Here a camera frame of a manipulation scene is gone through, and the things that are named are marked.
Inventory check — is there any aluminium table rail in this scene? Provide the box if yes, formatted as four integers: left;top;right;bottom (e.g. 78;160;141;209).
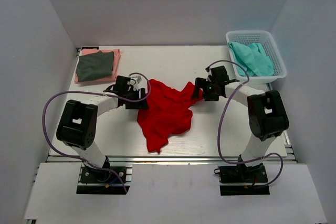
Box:
46;155;297;165

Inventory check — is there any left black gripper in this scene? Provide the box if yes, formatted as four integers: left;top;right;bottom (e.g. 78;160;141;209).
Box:
124;88;150;109

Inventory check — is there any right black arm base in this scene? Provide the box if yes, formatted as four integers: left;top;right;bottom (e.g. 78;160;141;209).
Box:
214;164;270;196

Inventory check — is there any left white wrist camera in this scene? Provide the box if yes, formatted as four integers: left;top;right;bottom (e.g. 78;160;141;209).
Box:
128;75;142;90

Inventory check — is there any folded grey t-shirt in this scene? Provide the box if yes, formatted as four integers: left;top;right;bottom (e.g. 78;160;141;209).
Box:
76;51;114;82

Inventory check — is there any teal t-shirt in basket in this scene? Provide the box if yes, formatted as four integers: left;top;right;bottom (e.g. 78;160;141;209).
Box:
228;42;275;77

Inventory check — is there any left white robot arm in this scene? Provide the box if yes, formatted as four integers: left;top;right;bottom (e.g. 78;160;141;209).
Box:
56;72;151;182

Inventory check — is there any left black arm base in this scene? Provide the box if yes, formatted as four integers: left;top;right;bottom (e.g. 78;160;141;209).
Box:
76;165;127;195

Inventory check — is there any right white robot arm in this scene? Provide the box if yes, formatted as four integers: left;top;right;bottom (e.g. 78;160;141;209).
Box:
191;66;289;182

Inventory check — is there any red t-shirt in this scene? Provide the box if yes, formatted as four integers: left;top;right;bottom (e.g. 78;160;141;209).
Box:
137;79;202;153

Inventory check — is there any white plastic basket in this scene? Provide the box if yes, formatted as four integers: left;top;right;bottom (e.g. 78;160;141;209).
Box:
226;30;287;84

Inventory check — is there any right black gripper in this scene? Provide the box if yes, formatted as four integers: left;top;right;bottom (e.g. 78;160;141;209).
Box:
191;77;219;101

